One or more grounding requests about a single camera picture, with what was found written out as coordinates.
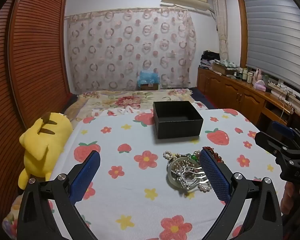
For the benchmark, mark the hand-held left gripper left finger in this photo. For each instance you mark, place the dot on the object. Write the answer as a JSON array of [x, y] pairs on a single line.
[[86, 175]]

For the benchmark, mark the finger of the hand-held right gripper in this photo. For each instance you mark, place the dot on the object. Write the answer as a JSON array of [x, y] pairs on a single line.
[[282, 129], [267, 140]]

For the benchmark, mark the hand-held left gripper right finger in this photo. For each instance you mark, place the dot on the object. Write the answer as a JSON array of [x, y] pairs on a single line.
[[213, 175]]

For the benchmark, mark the black cardboard box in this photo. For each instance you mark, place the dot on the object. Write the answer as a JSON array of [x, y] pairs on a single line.
[[177, 130]]

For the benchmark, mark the person's right hand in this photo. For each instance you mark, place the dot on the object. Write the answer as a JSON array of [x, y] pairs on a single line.
[[290, 200]]

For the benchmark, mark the silver bangle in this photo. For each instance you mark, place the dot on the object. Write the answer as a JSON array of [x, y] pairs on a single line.
[[192, 177]]

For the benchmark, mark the pink tissue box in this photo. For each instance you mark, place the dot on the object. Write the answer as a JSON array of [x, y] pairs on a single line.
[[258, 85]]

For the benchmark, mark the strawberry print tablecloth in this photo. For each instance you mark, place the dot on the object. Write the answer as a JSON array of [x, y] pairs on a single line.
[[140, 192]]

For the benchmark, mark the yellow plush toy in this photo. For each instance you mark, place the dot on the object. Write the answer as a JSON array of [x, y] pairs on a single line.
[[40, 142]]

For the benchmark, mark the wooden cabinet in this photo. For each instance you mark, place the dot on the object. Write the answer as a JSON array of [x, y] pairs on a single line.
[[227, 90]]

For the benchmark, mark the row of cosmetic bottles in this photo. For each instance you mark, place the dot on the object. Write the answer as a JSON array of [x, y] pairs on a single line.
[[245, 75]]

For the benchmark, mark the floral blanket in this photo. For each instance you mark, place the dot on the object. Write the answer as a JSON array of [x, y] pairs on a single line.
[[120, 100]]

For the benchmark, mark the long cardboard box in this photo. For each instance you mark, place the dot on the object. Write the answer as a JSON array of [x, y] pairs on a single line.
[[220, 69]]

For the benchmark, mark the floral cloth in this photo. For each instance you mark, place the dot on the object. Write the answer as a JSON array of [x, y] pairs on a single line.
[[227, 63]]

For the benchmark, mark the stack of folded clothes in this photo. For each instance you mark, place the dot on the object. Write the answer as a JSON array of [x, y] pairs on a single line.
[[208, 60]]

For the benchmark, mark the grey window blind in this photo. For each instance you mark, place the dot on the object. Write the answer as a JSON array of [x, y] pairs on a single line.
[[277, 30]]

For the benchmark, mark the small brown cardboard box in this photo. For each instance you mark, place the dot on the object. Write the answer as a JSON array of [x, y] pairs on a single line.
[[150, 87]]

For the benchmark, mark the blue plastic bag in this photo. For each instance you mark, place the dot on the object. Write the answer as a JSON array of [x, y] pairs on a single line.
[[148, 76]]

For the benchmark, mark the circle pattern curtain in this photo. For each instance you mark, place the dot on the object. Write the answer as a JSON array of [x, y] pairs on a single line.
[[115, 55]]

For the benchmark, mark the lace window curtain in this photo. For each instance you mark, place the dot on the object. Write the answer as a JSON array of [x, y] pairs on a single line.
[[221, 17]]

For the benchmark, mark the wooden louvered wardrobe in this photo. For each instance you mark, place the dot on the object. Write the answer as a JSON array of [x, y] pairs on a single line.
[[35, 55]]

